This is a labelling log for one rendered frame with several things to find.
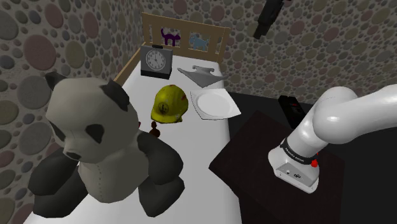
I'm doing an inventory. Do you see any grey flat triangular hanger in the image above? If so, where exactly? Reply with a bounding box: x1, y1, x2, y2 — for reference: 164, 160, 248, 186
177, 65, 230, 89

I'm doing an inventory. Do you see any dark robot stand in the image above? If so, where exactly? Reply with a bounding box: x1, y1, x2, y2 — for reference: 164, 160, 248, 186
208, 109, 345, 224

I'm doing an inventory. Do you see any small brown knob-shaped figure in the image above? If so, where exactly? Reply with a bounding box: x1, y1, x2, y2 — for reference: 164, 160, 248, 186
148, 121, 162, 139

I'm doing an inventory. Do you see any black box with red mark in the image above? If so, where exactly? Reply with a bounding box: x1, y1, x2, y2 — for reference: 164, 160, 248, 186
277, 94, 304, 130

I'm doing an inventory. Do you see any grey square alarm clock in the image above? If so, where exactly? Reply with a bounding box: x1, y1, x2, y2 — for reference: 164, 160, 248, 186
140, 44, 174, 80

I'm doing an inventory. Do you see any panda plush toy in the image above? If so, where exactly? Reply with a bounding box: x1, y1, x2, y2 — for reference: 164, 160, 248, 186
27, 71, 186, 219

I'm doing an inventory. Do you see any white square plate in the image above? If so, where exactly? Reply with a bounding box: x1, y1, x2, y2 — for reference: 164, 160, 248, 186
189, 88, 242, 121

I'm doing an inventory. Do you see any yellow hard hat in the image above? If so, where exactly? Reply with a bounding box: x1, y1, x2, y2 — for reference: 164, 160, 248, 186
150, 83, 190, 125

